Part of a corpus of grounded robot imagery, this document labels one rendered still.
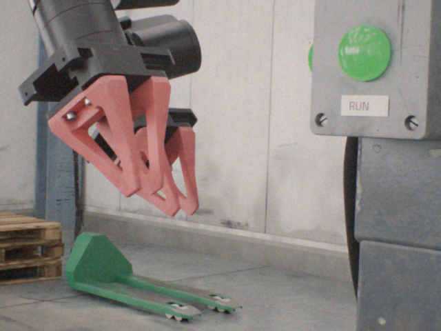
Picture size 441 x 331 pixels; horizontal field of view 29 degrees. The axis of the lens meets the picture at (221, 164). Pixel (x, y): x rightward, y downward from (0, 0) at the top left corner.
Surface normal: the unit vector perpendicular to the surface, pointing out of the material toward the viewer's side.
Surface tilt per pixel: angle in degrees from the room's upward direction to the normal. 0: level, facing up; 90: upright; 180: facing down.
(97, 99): 109
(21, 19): 90
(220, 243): 90
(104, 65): 59
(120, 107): 80
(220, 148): 90
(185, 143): 67
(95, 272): 75
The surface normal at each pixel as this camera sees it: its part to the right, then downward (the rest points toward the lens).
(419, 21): -0.69, 0.01
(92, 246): 0.71, -0.19
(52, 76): 0.38, 0.89
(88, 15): 0.31, -0.39
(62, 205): 0.73, 0.03
